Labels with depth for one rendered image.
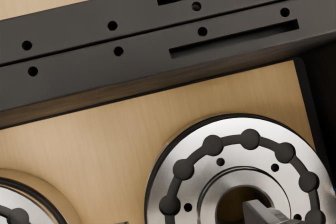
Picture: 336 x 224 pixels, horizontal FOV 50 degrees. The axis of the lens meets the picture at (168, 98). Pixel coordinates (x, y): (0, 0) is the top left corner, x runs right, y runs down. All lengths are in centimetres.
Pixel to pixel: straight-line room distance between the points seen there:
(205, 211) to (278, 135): 5
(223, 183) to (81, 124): 9
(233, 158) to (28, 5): 15
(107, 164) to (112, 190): 2
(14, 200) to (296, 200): 15
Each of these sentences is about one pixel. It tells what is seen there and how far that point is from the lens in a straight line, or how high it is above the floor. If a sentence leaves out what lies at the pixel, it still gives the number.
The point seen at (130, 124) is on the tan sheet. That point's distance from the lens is 22.
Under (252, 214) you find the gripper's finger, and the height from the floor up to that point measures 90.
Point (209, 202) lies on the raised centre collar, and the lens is 19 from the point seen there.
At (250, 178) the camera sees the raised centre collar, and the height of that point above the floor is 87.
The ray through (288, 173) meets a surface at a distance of 20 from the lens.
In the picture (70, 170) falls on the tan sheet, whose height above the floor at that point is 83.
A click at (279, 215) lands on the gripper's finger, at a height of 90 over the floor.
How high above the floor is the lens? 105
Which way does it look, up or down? 87 degrees down
